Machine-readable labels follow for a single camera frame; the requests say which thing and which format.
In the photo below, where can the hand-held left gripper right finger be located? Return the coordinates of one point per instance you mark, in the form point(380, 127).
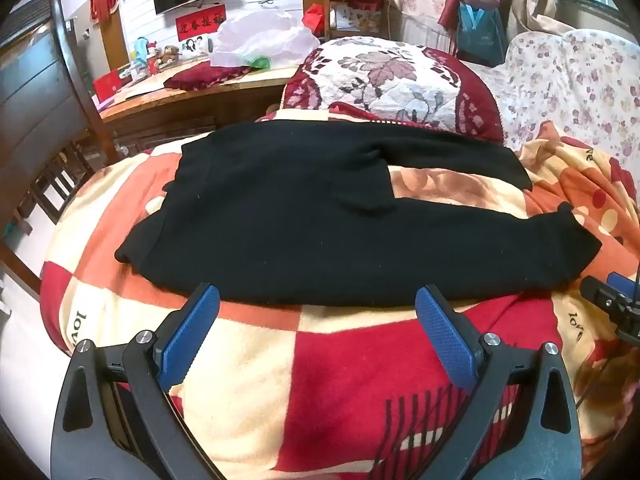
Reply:
point(445, 340)

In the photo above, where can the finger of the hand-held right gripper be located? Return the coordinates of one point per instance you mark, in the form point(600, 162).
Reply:
point(607, 296)

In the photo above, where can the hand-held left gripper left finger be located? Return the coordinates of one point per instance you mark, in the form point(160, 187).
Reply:
point(192, 330)

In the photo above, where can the black pants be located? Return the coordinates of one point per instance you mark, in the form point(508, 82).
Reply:
point(320, 215)

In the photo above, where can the red orange checkered blanket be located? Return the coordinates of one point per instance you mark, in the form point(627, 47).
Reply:
point(310, 370)

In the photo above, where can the white floral sofa cover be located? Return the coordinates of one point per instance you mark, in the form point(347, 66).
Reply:
point(575, 85)

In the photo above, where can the wooden desk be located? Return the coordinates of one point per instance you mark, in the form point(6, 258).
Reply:
point(165, 105)

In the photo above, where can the dark red cloth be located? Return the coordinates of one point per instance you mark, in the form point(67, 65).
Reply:
point(205, 76)

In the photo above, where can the red gift box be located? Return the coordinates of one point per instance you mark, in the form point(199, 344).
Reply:
point(107, 85)

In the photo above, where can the red floral cushion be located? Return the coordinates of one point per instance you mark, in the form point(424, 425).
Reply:
point(390, 80)

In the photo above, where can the brown plush toy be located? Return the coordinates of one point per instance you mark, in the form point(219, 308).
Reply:
point(167, 56)

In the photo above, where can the dark wooden chair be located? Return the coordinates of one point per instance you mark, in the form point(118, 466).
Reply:
point(40, 100)

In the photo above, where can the blue toy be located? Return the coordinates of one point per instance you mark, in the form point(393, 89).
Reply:
point(142, 55)

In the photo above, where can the blue shopping bag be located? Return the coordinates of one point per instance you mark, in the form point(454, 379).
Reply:
point(480, 32)

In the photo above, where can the white plastic bag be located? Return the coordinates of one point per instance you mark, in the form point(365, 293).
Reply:
point(260, 37)

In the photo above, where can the small red bag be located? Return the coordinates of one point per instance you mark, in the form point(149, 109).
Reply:
point(314, 19)

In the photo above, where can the red wall banner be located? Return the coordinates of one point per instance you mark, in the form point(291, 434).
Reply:
point(200, 22)

